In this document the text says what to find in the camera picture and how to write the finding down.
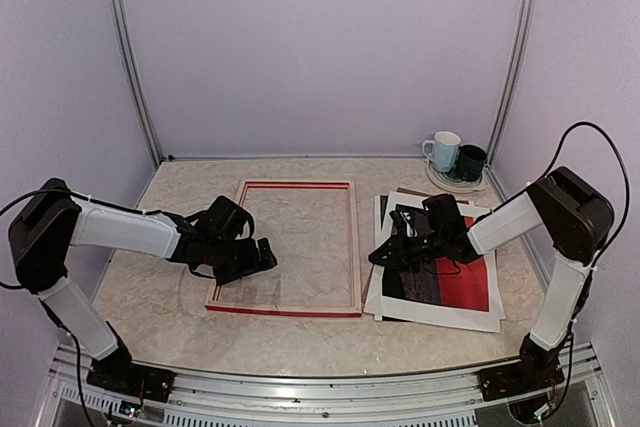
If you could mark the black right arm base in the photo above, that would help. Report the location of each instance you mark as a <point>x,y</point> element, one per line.
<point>535,369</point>

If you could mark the aluminium corner post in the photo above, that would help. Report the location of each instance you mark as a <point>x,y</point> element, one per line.
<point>131,70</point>
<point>514,66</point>

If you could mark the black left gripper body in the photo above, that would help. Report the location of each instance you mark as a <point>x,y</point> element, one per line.
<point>227,262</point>

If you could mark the red wooden picture frame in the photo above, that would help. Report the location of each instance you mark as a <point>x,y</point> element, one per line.
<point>312,227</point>

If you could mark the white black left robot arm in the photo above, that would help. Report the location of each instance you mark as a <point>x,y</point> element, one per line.
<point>54,219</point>

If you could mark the right aluminium corner post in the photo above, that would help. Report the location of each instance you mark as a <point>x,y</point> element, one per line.
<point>514,66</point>

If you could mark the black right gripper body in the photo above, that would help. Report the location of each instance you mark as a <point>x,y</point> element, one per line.
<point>421,250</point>

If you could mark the left aluminium corner post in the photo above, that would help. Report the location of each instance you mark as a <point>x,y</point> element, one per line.
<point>131,70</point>

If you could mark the light blue mug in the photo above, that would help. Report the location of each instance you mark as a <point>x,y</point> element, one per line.
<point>442,150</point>

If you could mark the dark green mug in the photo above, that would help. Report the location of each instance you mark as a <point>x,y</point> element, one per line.
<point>470,163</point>

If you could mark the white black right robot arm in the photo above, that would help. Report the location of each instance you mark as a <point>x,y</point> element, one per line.
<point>575,218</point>

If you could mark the aluminium front rail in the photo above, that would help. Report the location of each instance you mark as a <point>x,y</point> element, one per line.
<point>453,397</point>

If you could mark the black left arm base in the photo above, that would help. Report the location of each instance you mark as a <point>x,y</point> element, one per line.
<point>125,377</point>

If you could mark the red sunset photo white border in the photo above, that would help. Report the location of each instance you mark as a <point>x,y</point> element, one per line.
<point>441,283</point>

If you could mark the white plate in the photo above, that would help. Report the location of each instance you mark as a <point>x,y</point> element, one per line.
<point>453,184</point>

